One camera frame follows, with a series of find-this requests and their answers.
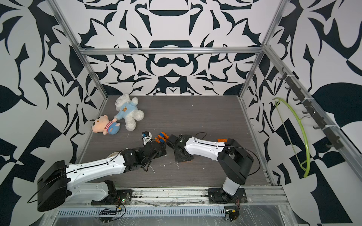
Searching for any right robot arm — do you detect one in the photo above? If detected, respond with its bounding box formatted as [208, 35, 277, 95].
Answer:
[166, 135, 254, 196]

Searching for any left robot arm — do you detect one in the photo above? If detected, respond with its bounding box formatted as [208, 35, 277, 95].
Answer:
[36, 140, 166, 212]

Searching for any cream round toy clock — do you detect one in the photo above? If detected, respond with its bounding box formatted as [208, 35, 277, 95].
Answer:
[108, 152, 120, 158]

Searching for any white teddy bear blue shirt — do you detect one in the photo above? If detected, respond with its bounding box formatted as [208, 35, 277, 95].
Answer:
[113, 94, 144, 131]

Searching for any pink doll plush toy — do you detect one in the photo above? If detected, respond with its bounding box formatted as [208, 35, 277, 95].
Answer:
[91, 115, 120, 135]

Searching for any black connector box left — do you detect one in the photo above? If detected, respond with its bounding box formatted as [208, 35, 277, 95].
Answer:
[98, 209, 119, 222]

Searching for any black connector box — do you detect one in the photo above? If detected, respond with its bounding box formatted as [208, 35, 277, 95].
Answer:
[98, 209, 119, 222]
[224, 209, 240, 222]

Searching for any black connector box right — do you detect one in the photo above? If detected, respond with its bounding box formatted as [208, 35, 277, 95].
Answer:
[224, 209, 240, 222]

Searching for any green hoop hanger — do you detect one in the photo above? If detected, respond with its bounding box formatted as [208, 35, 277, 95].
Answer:
[273, 97, 311, 178]

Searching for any black hook rack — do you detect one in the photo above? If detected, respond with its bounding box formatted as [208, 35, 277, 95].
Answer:
[280, 68, 344, 150]

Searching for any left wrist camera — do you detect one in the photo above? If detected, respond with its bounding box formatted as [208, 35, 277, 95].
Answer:
[141, 131, 152, 146]

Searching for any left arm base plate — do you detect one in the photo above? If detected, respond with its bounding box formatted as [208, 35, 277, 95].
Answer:
[91, 180, 133, 206]

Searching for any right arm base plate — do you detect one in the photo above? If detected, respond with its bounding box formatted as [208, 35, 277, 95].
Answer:
[207, 188, 248, 204]

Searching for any white cable duct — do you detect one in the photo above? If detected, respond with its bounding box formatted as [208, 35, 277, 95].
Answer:
[57, 206, 226, 218]

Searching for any aluminium frame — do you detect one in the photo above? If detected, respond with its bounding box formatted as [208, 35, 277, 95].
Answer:
[49, 1, 362, 224]

